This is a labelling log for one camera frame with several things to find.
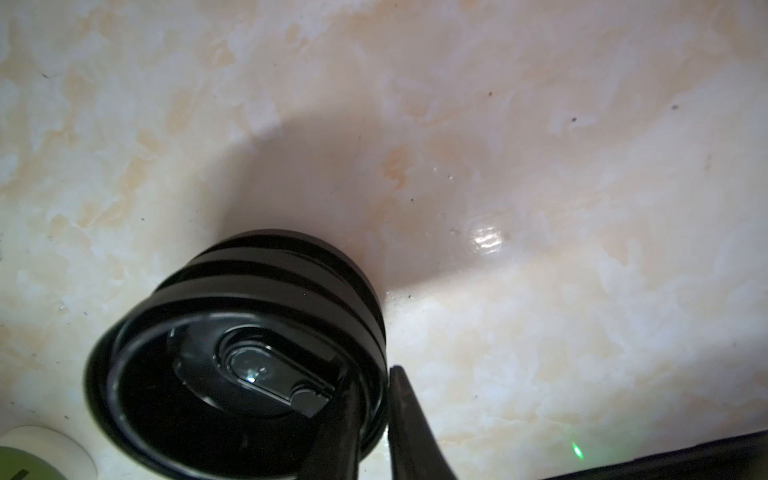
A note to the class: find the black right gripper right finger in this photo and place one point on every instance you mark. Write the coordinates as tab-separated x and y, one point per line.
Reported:
414	451

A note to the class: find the green paper coffee cup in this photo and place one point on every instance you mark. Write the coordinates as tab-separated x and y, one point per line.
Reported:
32	452

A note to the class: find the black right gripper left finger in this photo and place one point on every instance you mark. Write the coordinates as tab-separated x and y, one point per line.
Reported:
335	453

